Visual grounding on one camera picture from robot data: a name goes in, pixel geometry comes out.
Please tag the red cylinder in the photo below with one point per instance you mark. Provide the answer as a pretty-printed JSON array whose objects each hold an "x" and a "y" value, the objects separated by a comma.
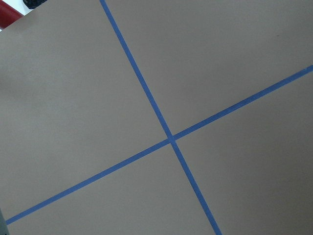
[{"x": 8, "y": 15}]

